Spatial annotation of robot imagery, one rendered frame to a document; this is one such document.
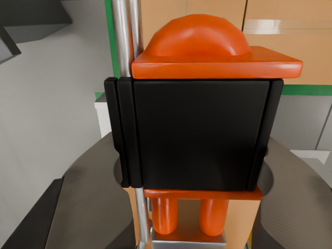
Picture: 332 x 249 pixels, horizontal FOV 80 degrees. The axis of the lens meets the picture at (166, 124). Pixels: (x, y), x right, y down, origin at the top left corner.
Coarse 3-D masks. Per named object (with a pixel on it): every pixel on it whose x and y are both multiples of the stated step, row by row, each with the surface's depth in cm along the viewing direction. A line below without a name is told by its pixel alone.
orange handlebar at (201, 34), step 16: (192, 16) 10; (208, 16) 9; (160, 32) 10; (176, 32) 9; (192, 32) 9; (208, 32) 9; (224, 32) 9; (240, 32) 10; (160, 48) 10; (176, 48) 10; (192, 48) 10; (208, 48) 10; (224, 48) 10; (240, 48) 10; (160, 208) 15; (176, 208) 16; (208, 208) 15; (224, 208) 15; (160, 224) 16; (176, 224) 17; (208, 224) 16; (224, 224) 16
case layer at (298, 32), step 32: (160, 0) 67; (192, 0) 67; (224, 0) 66; (256, 0) 66; (288, 0) 65; (320, 0) 65; (256, 32) 70; (288, 32) 70; (320, 32) 69; (320, 64) 74
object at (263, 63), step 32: (160, 64) 9; (192, 64) 9; (224, 64) 8; (256, 64) 8; (288, 64) 8; (160, 96) 9; (192, 96) 9; (224, 96) 9; (256, 96) 9; (160, 128) 10; (192, 128) 10; (224, 128) 10; (256, 128) 10; (160, 160) 11; (192, 160) 11; (224, 160) 11; (256, 160) 11; (160, 192) 12; (192, 192) 12; (224, 192) 12; (256, 192) 12
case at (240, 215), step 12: (132, 192) 53; (132, 204) 56; (228, 204) 54; (240, 204) 54; (252, 204) 53; (228, 216) 56; (240, 216) 56; (252, 216) 56; (228, 228) 58; (240, 228) 58; (228, 240) 61; (240, 240) 61
